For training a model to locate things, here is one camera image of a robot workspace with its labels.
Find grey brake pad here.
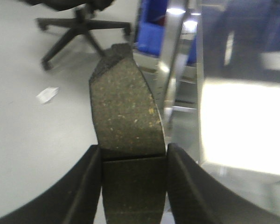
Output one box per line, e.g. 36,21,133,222
89,43,167,224

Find far-left blue plastic bin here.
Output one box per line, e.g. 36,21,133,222
134,0,200,70

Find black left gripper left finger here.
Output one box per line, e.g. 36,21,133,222
0,145,102,224

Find stainless steel rack frame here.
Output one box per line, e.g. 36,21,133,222
133,0,201,162

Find white paper scrap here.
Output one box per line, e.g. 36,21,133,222
36,87,59,104

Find black office chair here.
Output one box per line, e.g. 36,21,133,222
24,0,132,70

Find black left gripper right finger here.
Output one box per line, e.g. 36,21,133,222
167,143,280,224

